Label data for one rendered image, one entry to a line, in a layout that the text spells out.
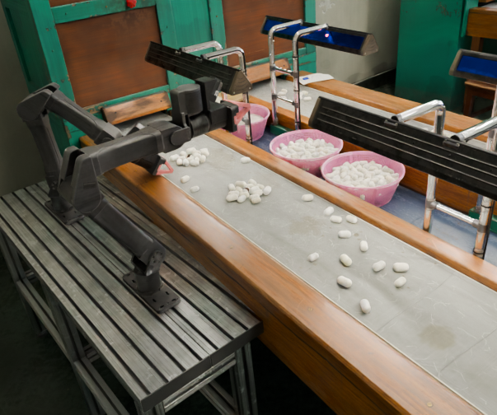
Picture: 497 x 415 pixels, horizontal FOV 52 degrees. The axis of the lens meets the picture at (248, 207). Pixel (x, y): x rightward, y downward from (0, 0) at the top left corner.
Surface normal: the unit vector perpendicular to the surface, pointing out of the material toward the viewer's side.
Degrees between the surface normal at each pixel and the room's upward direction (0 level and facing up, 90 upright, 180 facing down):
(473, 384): 0
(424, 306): 0
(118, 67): 90
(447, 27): 90
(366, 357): 0
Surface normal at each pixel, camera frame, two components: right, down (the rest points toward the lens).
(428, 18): -0.77, 0.38
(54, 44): 0.57, 0.38
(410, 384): -0.08, -0.86
